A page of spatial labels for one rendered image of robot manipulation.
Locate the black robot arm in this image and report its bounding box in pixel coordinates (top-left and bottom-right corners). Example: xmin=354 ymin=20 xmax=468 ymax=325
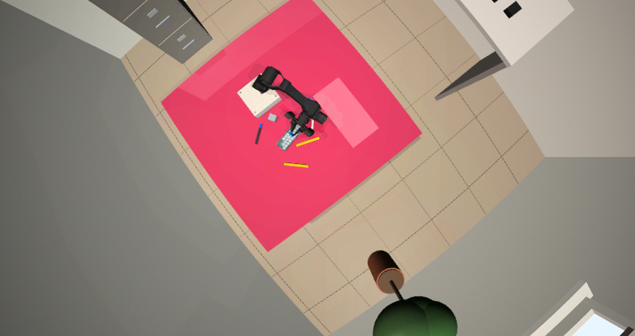
xmin=252 ymin=66 xmax=328 ymax=125

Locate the keyboard with white letter keys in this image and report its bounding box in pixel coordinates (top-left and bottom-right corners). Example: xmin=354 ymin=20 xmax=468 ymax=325
xmin=276 ymin=124 xmax=301 ymax=151

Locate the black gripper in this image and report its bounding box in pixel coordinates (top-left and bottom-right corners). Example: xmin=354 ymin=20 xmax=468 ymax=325
xmin=285 ymin=112 xmax=315 ymax=137

